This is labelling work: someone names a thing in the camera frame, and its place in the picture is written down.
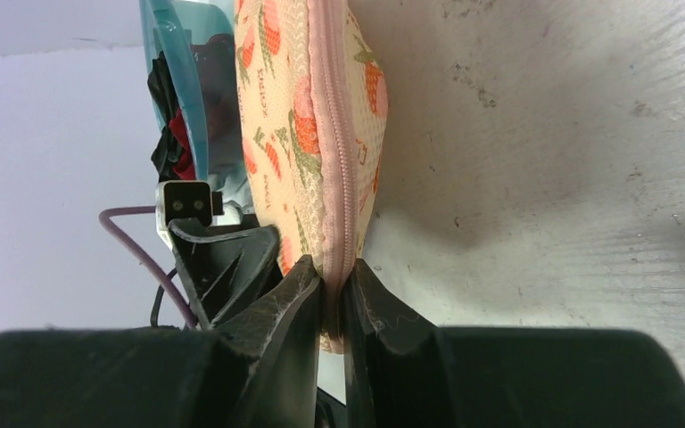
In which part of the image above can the peach floral padded bra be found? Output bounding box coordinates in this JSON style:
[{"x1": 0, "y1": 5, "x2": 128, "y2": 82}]
[{"x1": 234, "y1": 1, "x2": 389, "y2": 354}]

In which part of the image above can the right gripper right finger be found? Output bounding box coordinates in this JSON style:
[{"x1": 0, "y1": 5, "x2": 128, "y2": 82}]
[{"x1": 342, "y1": 260, "x2": 685, "y2": 427}]

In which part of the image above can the black bra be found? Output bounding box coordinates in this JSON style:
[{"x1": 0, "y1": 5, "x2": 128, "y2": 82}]
[{"x1": 145, "y1": 32, "x2": 237, "y2": 181}]

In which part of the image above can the dark red lace bra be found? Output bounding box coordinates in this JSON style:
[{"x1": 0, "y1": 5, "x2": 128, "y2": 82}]
[{"x1": 168, "y1": 109, "x2": 196, "y2": 180}]

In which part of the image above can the teal plastic bin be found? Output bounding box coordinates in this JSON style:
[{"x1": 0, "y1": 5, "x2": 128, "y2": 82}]
[{"x1": 139, "y1": 1, "x2": 254, "y2": 214}]

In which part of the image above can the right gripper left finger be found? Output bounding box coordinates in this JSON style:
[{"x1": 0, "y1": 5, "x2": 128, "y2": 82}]
[{"x1": 0, "y1": 256, "x2": 321, "y2": 427}]

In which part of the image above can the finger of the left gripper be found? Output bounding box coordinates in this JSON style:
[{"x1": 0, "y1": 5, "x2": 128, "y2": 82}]
[{"x1": 169, "y1": 218, "x2": 282, "y2": 330}]

